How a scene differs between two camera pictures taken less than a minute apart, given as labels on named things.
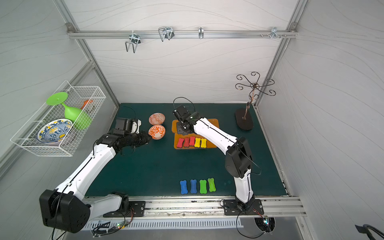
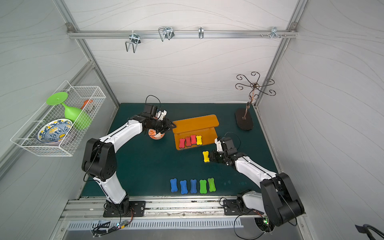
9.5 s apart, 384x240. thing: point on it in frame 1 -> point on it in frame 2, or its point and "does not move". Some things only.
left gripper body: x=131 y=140 -> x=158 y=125
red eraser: x=180 y=143 does not move
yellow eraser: x=203 y=143 -> x=206 y=159
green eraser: x=203 y=186 does not move
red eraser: x=186 y=142 does not move
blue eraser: x=193 y=186 does not move
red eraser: x=192 y=139 does not move
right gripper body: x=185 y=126 -> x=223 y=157
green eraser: x=212 y=186 does not move
